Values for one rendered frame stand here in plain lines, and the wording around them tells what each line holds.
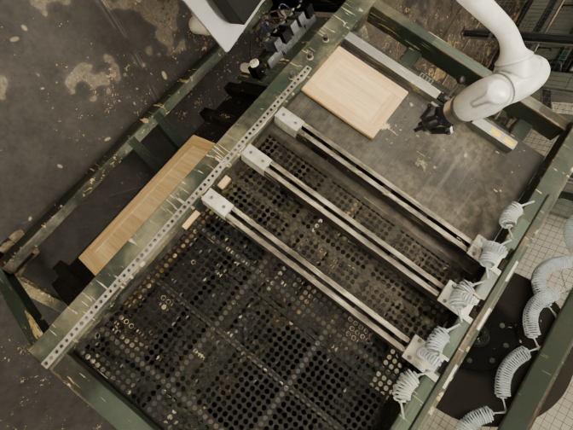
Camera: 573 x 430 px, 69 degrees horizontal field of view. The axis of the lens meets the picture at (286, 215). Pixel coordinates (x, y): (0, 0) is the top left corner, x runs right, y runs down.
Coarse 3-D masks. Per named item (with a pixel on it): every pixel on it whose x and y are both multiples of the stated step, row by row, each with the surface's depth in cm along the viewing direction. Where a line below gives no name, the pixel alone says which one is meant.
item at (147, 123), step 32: (288, 0) 250; (320, 0) 234; (256, 96) 229; (224, 128) 233; (224, 224) 243; (0, 256) 210; (0, 288) 188; (32, 288) 211; (64, 288) 208; (32, 320) 166; (160, 352) 216
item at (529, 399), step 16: (336, 240) 232; (400, 288) 216; (432, 304) 211; (560, 320) 188; (560, 336) 185; (544, 352) 184; (560, 352) 181; (544, 368) 181; (560, 368) 179; (528, 384) 180; (544, 384) 177; (512, 400) 179; (528, 400) 176; (544, 400) 175; (512, 416) 175; (528, 416) 173
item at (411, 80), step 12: (348, 36) 203; (360, 48) 201; (372, 48) 202; (372, 60) 202; (384, 60) 200; (396, 72) 198; (408, 72) 199; (408, 84) 200; (420, 84) 197; (432, 96) 196; (480, 120) 194; (480, 132) 195; (504, 144) 191; (516, 144) 191
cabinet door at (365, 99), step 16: (336, 64) 200; (352, 64) 201; (320, 80) 197; (336, 80) 198; (352, 80) 199; (368, 80) 199; (384, 80) 199; (320, 96) 195; (336, 96) 196; (352, 96) 196; (368, 96) 197; (384, 96) 197; (400, 96) 197; (336, 112) 193; (352, 112) 193; (368, 112) 194; (384, 112) 194; (368, 128) 191
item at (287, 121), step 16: (288, 112) 185; (288, 128) 185; (304, 128) 185; (304, 144) 188; (320, 144) 182; (336, 144) 182; (336, 160) 181; (352, 160) 181; (352, 176) 183; (368, 176) 182; (384, 192) 177; (400, 192) 178; (400, 208) 179; (416, 208) 178; (432, 224) 174; (448, 224) 175; (448, 240) 174; (464, 240) 174; (480, 240) 170; (464, 256) 176; (496, 272) 166
